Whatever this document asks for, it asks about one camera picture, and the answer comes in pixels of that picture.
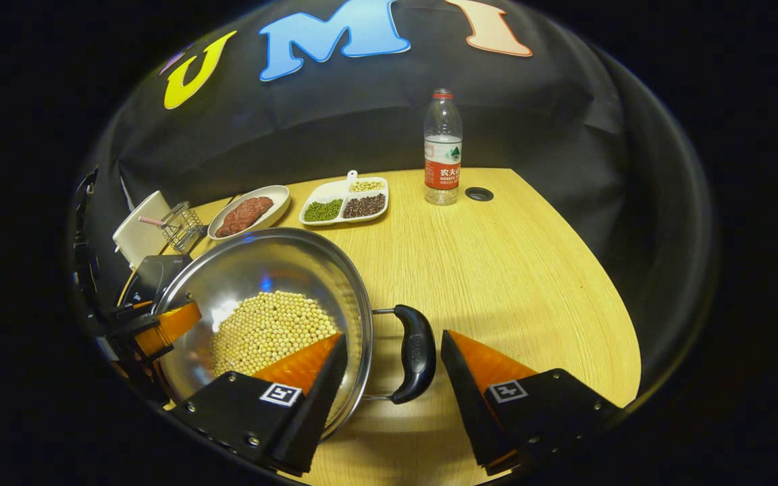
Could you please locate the white toaster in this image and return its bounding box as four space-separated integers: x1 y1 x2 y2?
113 190 172 271

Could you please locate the red meat patty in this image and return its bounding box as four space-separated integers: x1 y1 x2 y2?
215 206 249 238
240 196 274 222

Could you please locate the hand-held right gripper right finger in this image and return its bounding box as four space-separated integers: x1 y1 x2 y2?
440 329 623 475

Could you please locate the white divided dish with beans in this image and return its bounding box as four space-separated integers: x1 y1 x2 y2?
299 170 390 225

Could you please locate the pile of yellow soybeans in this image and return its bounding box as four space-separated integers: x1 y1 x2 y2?
211 291 339 377

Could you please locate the black backdrop cloth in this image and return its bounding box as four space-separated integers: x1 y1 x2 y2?
68 0 717 399

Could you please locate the wire mesh basket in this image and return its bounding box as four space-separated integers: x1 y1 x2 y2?
161 201 206 252

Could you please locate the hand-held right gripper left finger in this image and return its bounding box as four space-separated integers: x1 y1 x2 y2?
173 332 348 477

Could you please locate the clear water bottle red label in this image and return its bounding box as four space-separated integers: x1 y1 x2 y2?
423 88 463 206

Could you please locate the black induction cooktop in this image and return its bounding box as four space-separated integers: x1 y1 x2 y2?
122 253 194 304

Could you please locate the steel pot with black handle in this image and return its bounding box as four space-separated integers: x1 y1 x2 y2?
153 227 437 439

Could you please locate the white oval plate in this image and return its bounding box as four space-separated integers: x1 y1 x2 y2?
207 185 290 242

